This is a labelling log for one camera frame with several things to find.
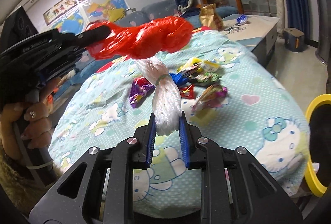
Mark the coffee table with drawer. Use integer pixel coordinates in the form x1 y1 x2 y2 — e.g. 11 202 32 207
222 14 279 68

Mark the purple gold snack wrapper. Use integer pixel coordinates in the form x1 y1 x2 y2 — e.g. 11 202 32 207
192 83 228 111

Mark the calligraphy scroll left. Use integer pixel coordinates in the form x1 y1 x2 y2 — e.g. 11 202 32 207
43 0 77 25

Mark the china map poster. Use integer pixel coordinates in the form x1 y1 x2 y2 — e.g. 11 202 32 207
82 0 130 22

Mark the world map poster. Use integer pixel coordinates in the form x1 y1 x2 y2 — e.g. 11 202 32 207
47 8 87 35

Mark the dark blue storage stool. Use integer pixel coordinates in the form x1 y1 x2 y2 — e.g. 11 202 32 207
283 28 306 53

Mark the person's left hand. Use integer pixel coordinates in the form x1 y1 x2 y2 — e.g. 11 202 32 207
1 77 61 165

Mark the blue grey sofa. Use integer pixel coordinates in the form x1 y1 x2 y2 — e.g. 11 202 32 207
51 0 239 100

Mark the yellow rimmed black trash bin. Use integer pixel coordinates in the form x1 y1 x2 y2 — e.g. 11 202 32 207
304 94 330 198

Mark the blue plastic bag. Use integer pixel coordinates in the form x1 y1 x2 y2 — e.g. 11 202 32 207
169 73 189 88

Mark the grey tower air conditioner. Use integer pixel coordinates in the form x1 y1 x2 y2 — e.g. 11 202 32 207
308 0 330 66

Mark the brown paper bag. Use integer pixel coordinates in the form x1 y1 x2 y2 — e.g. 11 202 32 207
199 3 224 31

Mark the hello kitty patterned blanket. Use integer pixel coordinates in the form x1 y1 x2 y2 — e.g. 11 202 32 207
49 30 310 218

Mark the blue white candy wrapper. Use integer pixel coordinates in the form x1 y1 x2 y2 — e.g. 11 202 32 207
236 14 248 25

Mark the green snack wrapper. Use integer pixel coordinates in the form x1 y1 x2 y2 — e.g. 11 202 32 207
188 71 222 87

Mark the red plastic bag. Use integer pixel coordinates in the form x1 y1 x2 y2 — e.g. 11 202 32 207
86 16 194 60

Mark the red snickers candy wrapper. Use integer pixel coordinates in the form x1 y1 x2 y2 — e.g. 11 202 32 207
180 85 195 100

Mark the yellow white snack wrapper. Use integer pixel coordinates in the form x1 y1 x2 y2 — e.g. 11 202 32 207
176 57 221 73

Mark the purple foil snack wrapper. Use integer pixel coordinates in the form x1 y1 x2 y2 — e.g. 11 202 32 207
129 76 155 109

